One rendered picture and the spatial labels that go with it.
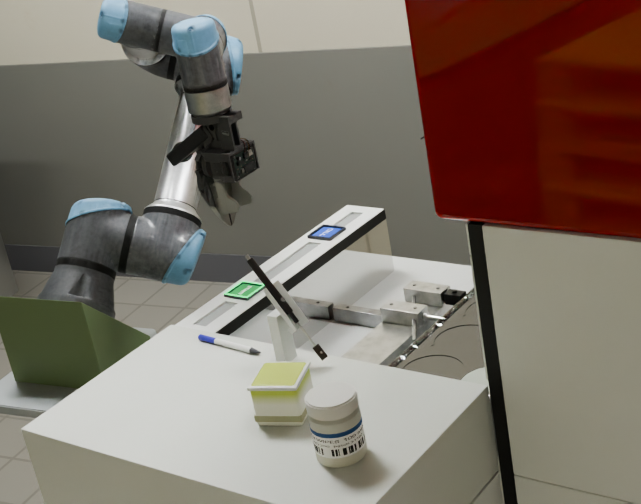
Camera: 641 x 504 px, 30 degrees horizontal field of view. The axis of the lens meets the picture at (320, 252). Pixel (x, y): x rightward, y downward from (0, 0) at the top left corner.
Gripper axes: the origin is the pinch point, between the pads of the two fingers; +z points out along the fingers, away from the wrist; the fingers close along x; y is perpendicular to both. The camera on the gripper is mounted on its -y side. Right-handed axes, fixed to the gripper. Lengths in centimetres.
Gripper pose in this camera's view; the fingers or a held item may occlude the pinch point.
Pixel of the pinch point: (225, 218)
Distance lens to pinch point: 209.1
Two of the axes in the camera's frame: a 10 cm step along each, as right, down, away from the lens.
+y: 8.0, 1.0, -5.9
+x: 5.7, -4.2, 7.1
